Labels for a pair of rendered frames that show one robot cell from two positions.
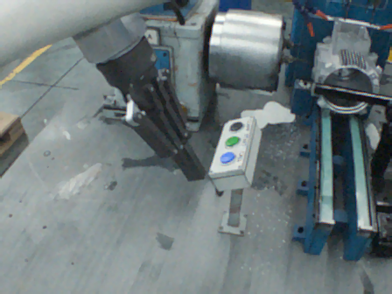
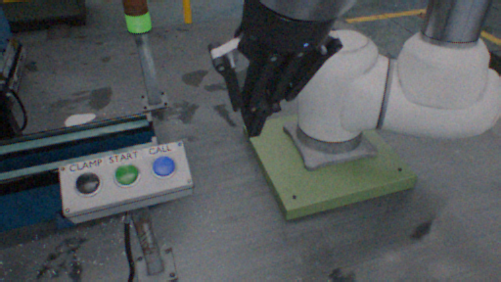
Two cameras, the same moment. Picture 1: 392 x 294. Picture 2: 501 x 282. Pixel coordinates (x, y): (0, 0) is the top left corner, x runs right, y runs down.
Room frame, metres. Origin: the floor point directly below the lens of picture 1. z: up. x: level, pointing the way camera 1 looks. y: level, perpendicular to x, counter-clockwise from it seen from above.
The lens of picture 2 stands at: (0.62, 0.32, 1.43)
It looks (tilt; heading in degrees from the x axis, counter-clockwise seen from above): 40 degrees down; 237
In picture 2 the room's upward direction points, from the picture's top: straight up
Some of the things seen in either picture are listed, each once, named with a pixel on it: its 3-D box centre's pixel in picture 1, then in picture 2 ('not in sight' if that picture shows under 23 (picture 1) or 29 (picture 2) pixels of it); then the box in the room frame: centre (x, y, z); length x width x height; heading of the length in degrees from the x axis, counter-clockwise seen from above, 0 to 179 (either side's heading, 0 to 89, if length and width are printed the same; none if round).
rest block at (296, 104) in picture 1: (302, 97); not in sight; (1.04, -0.37, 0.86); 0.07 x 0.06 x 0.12; 76
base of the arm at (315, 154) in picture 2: not in sight; (325, 127); (0.06, -0.19, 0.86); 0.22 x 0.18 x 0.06; 72
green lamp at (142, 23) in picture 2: not in sight; (138, 21); (0.35, -0.61, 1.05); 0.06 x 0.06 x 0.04
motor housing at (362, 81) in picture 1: (345, 73); not in sight; (0.95, -0.45, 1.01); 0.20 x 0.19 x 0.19; 166
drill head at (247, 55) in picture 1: (234, 49); not in sight; (1.04, -0.11, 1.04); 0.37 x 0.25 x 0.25; 76
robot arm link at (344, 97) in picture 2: not in sight; (340, 82); (0.06, -0.16, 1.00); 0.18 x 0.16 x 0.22; 129
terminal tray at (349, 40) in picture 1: (350, 41); not in sight; (0.99, -0.46, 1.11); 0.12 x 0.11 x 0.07; 166
